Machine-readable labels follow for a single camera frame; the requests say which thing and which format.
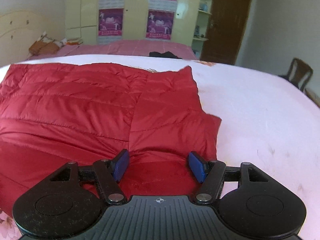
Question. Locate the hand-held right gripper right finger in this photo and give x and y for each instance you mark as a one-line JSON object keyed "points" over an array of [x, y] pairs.
{"points": [[196, 165]]}

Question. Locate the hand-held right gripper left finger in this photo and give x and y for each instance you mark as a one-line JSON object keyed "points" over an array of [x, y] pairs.
{"points": [[120, 165]]}

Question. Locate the red puffer jacket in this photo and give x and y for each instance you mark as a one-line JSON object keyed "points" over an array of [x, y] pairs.
{"points": [[87, 110]]}

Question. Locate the white floral bed sheet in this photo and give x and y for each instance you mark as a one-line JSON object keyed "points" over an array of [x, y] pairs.
{"points": [[257, 110]]}

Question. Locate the black cloth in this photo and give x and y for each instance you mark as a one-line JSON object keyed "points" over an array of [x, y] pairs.
{"points": [[165, 54]]}

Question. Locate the pink checked bed cover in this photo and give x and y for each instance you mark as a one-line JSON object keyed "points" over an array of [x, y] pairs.
{"points": [[130, 47]]}

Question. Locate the brown wooden furniture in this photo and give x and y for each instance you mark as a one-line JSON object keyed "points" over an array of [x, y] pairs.
{"points": [[313, 96]]}

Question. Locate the brown wooden chair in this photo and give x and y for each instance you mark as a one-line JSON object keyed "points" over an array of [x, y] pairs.
{"points": [[298, 72]]}

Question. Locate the floral pillow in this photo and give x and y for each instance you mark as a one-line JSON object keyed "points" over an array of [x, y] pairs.
{"points": [[58, 41]]}

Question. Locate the brown bag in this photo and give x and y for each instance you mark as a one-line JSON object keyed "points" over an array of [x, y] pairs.
{"points": [[42, 48]]}

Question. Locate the cream corner shelf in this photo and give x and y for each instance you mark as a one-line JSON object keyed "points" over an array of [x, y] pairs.
{"points": [[203, 20]]}

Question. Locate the brown wooden door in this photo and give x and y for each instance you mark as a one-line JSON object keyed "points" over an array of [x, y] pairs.
{"points": [[227, 22]]}

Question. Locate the cream wardrobe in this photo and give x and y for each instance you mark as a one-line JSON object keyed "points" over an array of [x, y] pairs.
{"points": [[137, 10]]}

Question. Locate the blue vase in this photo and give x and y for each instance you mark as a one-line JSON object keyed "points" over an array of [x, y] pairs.
{"points": [[204, 6]]}

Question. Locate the cream bed headboard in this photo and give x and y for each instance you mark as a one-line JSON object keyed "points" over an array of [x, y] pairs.
{"points": [[20, 30]]}

